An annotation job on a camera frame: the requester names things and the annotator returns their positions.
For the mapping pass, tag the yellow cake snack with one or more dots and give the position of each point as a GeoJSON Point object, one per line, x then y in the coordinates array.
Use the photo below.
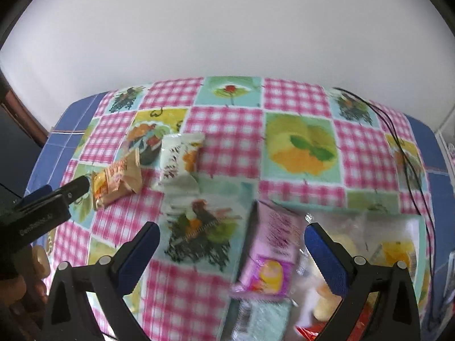
{"type": "Point", "coordinates": [390, 252]}

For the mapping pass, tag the white persimmon snack packet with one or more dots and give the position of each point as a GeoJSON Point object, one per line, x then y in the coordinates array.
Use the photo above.
{"type": "Point", "coordinates": [178, 162]}

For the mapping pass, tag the blue plaid cloth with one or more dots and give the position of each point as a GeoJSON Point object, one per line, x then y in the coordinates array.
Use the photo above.
{"type": "Point", "coordinates": [61, 144]}

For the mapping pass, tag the teal cardboard box tray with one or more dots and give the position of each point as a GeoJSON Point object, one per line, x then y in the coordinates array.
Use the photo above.
{"type": "Point", "coordinates": [310, 273]}

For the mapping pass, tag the purple cake snack packet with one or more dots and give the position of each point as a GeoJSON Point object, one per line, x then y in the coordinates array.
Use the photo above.
{"type": "Point", "coordinates": [273, 254]}

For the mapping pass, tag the person's left hand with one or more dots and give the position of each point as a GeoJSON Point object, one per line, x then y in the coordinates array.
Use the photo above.
{"type": "Point", "coordinates": [24, 297]}

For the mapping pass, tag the red flower biscuit packet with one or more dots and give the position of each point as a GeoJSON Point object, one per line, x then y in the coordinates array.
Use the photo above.
{"type": "Point", "coordinates": [310, 333]}

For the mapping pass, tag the teal patterned snack packet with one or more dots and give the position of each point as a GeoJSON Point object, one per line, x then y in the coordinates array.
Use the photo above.
{"type": "Point", "coordinates": [261, 320]}

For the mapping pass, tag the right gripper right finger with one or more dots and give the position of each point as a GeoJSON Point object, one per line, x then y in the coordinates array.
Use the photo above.
{"type": "Point", "coordinates": [395, 313]}

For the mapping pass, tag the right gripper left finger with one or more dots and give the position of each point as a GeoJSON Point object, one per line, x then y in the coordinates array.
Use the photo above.
{"type": "Point", "coordinates": [68, 314]}

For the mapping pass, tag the clear round pastry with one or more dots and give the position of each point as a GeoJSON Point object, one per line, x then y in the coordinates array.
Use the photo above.
{"type": "Point", "coordinates": [341, 277]}

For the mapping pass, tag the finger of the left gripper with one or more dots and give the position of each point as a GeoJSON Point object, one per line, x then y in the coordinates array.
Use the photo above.
{"type": "Point", "coordinates": [74, 189]}
{"type": "Point", "coordinates": [36, 195]}

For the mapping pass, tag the patchwork plastic tablecloth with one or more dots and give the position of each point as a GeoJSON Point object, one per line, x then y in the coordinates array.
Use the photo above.
{"type": "Point", "coordinates": [270, 138]}

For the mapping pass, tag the orange cream cake packet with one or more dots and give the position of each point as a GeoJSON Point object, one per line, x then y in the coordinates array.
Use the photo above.
{"type": "Point", "coordinates": [117, 180]}

